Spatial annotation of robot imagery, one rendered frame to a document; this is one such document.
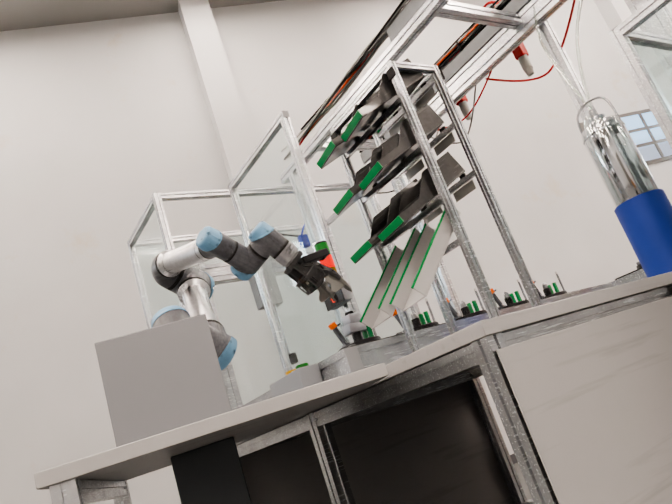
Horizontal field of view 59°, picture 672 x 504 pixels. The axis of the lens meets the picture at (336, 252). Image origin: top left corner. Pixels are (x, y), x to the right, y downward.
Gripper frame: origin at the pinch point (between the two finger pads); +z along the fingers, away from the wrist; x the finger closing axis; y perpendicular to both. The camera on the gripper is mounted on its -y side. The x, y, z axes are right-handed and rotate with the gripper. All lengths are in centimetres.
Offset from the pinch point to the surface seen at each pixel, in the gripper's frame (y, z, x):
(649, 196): -54, 52, 66
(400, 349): 15.2, 19.2, 16.6
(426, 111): -30, -19, 52
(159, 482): -3, 42, -361
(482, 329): 41, 7, 75
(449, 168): -18, -5, 52
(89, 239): -135, -132, -364
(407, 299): 14.8, 6.6, 35.9
